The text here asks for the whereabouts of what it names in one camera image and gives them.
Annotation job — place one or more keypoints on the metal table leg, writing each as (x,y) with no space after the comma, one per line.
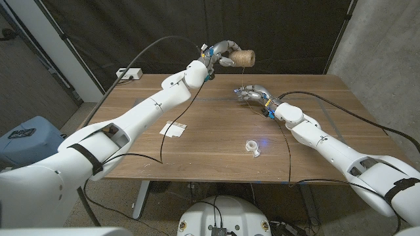
(310,206)
(141,200)

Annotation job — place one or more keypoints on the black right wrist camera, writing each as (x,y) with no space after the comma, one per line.
(267,113)

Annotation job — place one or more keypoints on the black floor fan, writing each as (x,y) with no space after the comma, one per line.
(159,187)

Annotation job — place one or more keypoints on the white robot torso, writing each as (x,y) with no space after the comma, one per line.
(226,213)

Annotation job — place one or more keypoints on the dark grey cloth mat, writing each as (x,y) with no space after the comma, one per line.
(295,32)

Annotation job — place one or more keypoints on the blue plastic bin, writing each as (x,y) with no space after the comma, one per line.
(42,144)

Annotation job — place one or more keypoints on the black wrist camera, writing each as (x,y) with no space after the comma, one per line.
(267,113)
(209,78)

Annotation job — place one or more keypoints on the grey power strip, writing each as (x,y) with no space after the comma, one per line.
(285,228)

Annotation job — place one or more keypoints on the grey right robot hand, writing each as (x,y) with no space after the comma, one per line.
(259,93)

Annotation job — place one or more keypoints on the white sticker sheet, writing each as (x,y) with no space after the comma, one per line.
(174,131)

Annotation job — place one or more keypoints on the white power outlet box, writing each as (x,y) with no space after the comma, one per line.
(129,73)

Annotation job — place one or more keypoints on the black backdrop stand pole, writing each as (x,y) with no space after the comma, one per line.
(341,34)
(67,42)

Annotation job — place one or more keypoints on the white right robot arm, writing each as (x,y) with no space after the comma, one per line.
(328,144)

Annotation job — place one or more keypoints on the jute twine spool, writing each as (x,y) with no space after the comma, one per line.
(244,59)

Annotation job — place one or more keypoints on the white robot chest panel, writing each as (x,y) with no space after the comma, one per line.
(65,232)

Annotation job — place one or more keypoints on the clear tape dispenser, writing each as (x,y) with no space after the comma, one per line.
(255,151)

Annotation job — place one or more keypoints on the grey marking tape strip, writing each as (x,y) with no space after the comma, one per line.
(328,118)

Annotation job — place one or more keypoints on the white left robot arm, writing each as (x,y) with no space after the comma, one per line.
(147,108)

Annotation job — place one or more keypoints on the black patterned card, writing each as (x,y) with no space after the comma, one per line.
(21,133)

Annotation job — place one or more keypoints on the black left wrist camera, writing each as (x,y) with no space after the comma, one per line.
(209,78)

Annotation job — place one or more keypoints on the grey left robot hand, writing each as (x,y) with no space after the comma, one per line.
(220,49)

